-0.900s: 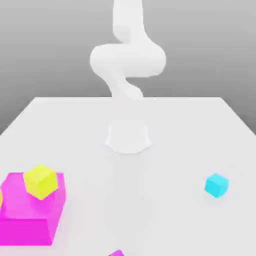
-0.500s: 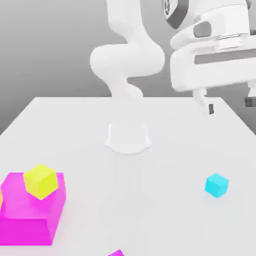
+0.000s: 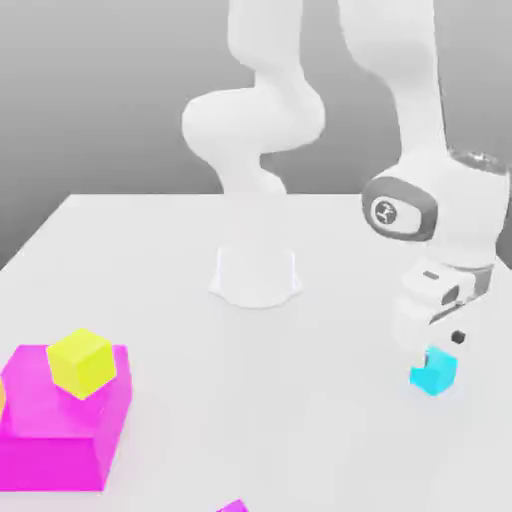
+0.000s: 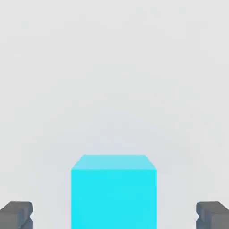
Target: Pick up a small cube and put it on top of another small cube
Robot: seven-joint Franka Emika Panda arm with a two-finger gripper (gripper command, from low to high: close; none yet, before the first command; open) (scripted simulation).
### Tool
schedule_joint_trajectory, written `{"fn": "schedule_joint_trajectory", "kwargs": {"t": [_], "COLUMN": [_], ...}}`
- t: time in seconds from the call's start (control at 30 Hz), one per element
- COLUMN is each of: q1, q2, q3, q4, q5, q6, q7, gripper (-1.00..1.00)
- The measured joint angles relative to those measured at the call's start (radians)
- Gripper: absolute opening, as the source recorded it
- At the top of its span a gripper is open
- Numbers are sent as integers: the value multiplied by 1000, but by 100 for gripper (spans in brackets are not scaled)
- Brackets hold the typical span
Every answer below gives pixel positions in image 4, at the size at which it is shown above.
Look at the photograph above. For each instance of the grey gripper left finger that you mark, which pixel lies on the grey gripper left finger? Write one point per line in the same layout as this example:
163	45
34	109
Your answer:
15	215

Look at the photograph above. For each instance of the small cyan cube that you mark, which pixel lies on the small cyan cube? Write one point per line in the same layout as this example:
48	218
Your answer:
113	196

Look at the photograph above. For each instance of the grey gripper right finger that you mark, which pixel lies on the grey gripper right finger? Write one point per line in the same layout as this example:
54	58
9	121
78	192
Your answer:
213	215

